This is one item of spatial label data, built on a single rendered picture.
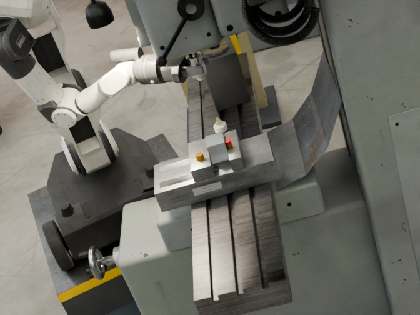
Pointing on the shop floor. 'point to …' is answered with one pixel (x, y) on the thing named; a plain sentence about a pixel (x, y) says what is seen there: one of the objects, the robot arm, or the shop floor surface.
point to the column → (382, 125)
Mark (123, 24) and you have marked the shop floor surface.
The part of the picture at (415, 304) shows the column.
